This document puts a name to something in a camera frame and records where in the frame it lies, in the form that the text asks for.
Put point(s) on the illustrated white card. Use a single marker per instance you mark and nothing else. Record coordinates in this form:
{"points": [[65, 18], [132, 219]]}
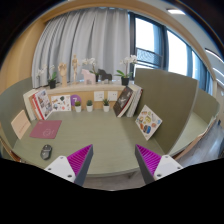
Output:
{"points": [[61, 103]]}

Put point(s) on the black horse figurine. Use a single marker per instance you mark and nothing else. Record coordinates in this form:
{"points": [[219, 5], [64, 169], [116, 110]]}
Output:
{"points": [[104, 75]]}

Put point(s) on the colourful sticker book right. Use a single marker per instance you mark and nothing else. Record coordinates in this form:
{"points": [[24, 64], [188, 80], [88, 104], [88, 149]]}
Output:
{"points": [[148, 122]]}

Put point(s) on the white wall socket right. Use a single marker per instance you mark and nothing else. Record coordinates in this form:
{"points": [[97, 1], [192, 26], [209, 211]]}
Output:
{"points": [[112, 95]]}

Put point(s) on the white books right stack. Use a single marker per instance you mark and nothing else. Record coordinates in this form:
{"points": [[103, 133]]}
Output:
{"points": [[137, 91]]}

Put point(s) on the maroon mouse pad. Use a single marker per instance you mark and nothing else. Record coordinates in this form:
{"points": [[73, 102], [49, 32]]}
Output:
{"points": [[46, 129]]}

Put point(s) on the white wall socket left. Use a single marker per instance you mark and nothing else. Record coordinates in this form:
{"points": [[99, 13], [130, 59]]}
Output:
{"points": [[98, 96]]}

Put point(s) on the white orchid black pot right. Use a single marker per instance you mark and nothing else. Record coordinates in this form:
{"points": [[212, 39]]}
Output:
{"points": [[125, 75]]}

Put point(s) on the small potted plant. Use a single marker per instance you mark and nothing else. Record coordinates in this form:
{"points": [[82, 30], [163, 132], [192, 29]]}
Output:
{"points": [[78, 106], [89, 106], [106, 105]]}

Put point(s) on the small potted plant middle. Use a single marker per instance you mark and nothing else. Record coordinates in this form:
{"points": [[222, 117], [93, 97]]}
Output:
{"points": [[89, 106]]}

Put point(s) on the wooden artist mannequin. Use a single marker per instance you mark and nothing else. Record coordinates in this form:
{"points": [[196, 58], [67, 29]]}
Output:
{"points": [[75, 64]]}

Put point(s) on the wooden hand model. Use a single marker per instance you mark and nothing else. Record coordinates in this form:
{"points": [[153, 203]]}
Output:
{"points": [[62, 67]]}

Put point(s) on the white orchid black pot left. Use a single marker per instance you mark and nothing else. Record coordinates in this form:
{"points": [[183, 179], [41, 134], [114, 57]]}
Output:
{"points": [[52, 74]]}

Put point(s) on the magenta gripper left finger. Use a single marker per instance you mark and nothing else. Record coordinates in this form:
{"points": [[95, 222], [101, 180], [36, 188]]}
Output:
{"points": [[73, 168]]}

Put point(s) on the white orchid centre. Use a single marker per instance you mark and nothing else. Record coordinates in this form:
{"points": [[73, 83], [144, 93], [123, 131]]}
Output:
{"points": [[92, 63]]}

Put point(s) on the small potted plant left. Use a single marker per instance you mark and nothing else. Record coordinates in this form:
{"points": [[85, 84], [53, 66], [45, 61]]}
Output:
{"points": [[78, 106]]}

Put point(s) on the grey curtain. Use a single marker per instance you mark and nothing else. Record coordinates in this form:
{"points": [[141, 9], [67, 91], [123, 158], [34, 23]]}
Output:
{"points": [[99, 33]]}

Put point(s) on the white orchid black pot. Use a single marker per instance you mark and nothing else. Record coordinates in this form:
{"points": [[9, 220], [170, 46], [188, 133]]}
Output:
{"points": [[52, 74], [125, 75]]}

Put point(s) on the white books left stack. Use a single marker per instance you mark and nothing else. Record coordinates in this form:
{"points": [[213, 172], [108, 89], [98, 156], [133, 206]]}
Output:
{"points": [[28, 104]]}

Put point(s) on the red white magazine left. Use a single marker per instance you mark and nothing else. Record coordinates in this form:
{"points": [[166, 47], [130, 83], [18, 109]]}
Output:
{"points": [[43, 105]]}

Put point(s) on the dark grey computer mouse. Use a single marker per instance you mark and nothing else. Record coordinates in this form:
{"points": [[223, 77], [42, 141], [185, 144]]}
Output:
{"points": [[46, 152]]}

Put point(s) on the dark brown leaning book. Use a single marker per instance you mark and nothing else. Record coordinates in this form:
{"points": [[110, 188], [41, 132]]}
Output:
{"points": [[122, 100]]}

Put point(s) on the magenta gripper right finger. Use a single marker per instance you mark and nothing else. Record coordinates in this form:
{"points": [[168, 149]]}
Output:
{"points": [[153, 166]]}

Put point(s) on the white wall socket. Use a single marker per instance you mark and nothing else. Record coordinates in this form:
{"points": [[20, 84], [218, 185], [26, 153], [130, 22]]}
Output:
{"points": [[112, 95], [98, 96]]}

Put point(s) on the small potted plant right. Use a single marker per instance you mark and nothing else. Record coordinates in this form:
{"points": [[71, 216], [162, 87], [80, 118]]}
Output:
{"points": [[106, 105]]}

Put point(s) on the purple round number sign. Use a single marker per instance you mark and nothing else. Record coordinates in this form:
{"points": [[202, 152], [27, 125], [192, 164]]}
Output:
{"points": [[74, 98]]}

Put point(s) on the wooden shelf ledge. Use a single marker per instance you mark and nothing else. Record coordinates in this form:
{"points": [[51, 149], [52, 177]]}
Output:
{"points": [[81, 87]]}

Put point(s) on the white books stack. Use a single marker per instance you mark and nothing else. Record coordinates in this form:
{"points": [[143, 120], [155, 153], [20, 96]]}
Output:
{"points": [[28, 104], [137, 91]]}

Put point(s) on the beige card left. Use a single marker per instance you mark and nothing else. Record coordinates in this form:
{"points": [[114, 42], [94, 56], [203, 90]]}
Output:
{"points": [[20, 124]]}

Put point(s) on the green partition panel right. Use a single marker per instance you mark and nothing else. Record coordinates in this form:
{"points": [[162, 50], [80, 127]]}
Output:
{"points": [[171, 97]]}

